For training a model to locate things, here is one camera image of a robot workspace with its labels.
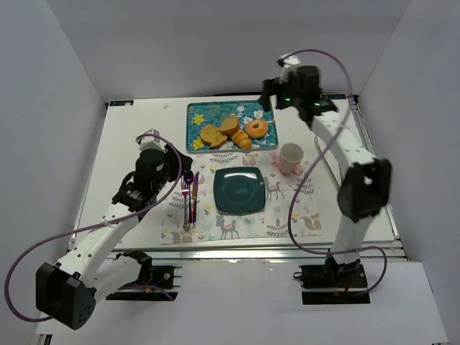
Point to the purple spoon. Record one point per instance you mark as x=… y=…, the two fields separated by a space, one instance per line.
x=189 y=178

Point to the iridescent knife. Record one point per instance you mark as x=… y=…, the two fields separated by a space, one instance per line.
x=194 y=195

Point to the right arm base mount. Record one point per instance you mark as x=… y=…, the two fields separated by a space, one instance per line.
x=333 y=284

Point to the black left corner label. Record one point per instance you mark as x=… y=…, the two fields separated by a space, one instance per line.
x=121 y=103

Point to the animal print placemat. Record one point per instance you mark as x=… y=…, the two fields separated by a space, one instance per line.
x=282 y=209

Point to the brown bread roll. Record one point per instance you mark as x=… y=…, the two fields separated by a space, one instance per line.
x=230 y=125

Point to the teal floral tray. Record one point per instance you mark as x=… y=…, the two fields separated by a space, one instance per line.
x=200 y=114

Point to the dark teal square plate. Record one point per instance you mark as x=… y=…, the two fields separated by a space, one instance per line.
x=239 y=190

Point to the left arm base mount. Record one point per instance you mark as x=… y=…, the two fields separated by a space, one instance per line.
x=156 y=282

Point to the black table corner label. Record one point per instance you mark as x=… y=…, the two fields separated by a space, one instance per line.
x=334 y=96

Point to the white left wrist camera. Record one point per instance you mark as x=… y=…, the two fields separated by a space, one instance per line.
x=146 y=143

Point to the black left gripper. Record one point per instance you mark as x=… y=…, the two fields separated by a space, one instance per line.
x=180 y=162

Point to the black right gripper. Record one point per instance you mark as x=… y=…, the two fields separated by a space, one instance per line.
x=267 y=93

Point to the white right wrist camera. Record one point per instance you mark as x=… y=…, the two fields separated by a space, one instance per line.
x=289 y=63

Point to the sugared donut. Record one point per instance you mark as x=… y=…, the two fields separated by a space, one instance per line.
x=257 y=128

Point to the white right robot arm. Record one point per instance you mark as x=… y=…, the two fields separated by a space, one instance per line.
x=365 y=188

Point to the pink mug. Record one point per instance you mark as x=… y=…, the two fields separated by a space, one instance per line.
x=290 y=159

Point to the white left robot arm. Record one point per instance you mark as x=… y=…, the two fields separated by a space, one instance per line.
x=69 y=290

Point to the iridescent fork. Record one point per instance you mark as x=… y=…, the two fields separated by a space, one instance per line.
x=185 y=192

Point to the toast slice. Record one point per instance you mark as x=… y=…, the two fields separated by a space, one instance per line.
x=212 y=136

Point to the croissant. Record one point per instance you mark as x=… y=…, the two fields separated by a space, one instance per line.
x=242 y=140

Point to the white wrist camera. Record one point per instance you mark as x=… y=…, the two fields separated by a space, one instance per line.
x=146 y=143
x=289 y=63

